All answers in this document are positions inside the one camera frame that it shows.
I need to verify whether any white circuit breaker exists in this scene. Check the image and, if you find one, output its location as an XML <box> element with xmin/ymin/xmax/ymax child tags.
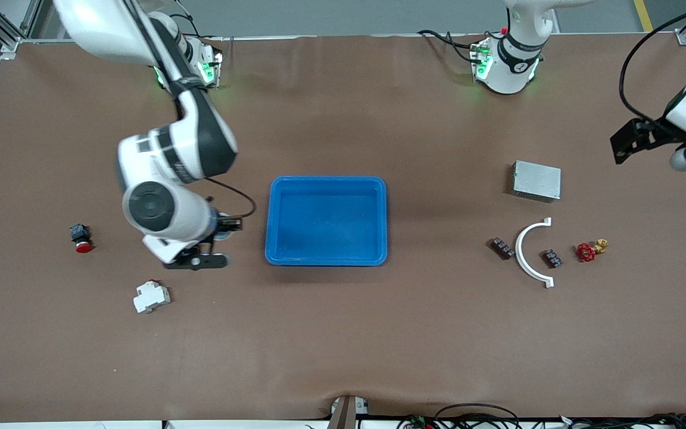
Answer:
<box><xmin>133</xmin><ymin>280</ymin><xmax>172</xmax><ymax>315</ymax></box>

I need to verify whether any red emergency stop button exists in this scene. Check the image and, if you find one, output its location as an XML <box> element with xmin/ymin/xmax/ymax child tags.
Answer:
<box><xmin>69</xmin><ymin>223</ymin><xmax>93</xmax><ymax>254</ymax></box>

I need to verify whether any silver metal box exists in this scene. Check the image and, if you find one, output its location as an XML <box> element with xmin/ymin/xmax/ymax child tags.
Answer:
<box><xmin>511</xmin><ymin>160</ymin><xmax>562</xmax><ymax>203</ymax></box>

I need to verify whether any blue plastic tray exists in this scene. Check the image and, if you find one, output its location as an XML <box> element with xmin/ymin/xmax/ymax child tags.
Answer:
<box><xmin>264</xmin><ymin>175</ymin><xmax>389</xmax><ymax>267</ymax></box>

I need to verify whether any brown table cover sheet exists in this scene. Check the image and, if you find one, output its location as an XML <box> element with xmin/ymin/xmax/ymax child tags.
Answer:
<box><xmin>0</xmin><ymin>33</ymin><xmax>686</xmax><ymax>421</ymax></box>

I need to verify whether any green-lit base connector box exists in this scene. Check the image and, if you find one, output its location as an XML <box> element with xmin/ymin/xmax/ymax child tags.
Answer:
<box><xmin>469</xmin><ymin>41</ymin><xmax>494</xmax><ymax>81</ymax></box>
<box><xmin>197</xmin><ymin>51</ymin><xmax>223</xmax><ymax>90</ymax></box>

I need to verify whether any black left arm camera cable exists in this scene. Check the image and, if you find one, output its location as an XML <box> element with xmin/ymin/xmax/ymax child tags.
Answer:
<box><xmin>618</xmin><ymin>0</ymin><xmax>686</xmax><ymax>123</ymax></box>

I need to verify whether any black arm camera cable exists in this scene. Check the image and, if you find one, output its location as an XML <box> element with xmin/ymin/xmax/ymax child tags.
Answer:
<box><xmin>126</xmin><ymin>0</ymin><xmax>257</xmax><ymax>221</ymax></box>
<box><xmin>618</xmin><ymin>0</ymin><xmax>686</xmax><ymax>123</ymax></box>

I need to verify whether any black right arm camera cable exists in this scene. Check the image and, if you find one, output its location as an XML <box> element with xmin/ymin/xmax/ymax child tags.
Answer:
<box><xmin>126</xmin><ymin>0</ymin><xmax>257</xmax><ymax>221</ymax></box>

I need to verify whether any brass valve with red handle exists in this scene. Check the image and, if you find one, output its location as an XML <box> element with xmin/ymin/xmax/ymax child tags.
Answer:
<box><xmin>576</xmin><ymin>238</ymin><xmax>610</xmax><ymax>263</ymax></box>

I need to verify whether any white curved plastic bracket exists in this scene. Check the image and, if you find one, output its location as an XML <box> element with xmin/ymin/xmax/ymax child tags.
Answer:
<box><xmin>514</xmin><ymin>217</ymin><xmax>556</xmax><ymax>289</ymax></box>

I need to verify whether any black right base cable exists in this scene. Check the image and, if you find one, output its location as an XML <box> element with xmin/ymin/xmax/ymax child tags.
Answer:
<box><xmin>183</xmin><ymin>12</ymin><xmax>227</xmax><ymax>43</ymax></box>

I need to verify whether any black base cable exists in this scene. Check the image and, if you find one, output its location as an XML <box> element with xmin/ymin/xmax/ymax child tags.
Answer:
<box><xmin>183</xmin><ymin>12</ymin><xmax>227</xmax><ymax>43</ymax></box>
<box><xmin>416</xmin><ymin>29</ymin><xmax>482</xmax><ymax>63</ymax></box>

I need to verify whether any black left base cable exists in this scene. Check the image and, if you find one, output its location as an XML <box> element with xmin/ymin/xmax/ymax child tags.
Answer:
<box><xmin>416</xmin><ymin>29</ymin><xmax>482</xmax><ymax>63</ymax></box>

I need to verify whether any black cable bundle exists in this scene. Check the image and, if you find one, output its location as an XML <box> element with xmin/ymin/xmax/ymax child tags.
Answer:
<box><xmin>560</xmin><ymin>412</ymin><xmax>686</xmax><ymax>429</ymax></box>

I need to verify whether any black looped cable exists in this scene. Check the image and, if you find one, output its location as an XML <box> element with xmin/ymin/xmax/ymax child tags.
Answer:
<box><xmin>435</xmin><ymin>403</ymin><xmax>520</xmax><ymax>429</ymax></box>

